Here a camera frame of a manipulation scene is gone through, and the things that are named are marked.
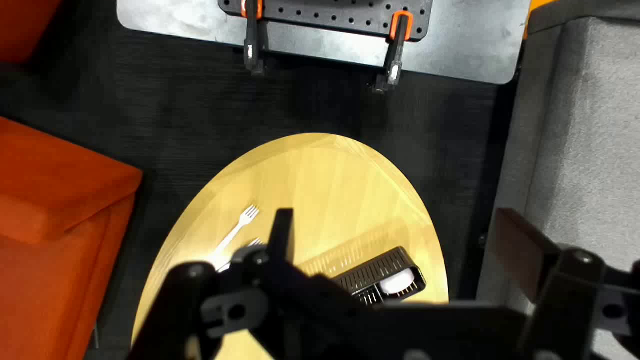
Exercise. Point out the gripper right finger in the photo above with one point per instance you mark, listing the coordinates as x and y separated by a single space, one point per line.
570 290

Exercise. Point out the orange armchair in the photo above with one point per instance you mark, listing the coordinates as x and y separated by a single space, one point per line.
55 225

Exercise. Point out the black cutlery holder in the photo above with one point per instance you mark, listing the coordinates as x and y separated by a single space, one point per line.
372 272

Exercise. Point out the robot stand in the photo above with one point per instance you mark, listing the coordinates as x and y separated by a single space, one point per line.
465 40

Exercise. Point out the white plastic fork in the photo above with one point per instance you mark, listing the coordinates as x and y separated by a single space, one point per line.
254 243
234 235

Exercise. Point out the grey armchair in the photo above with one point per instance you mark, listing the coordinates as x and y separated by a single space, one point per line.
580 140

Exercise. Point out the white plastic spoon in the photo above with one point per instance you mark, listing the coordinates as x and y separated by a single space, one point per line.
397 282

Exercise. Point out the black and orange clamp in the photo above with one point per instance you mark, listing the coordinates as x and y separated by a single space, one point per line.
396 55
253 45

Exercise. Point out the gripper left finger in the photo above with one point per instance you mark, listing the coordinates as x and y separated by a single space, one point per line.
280 280

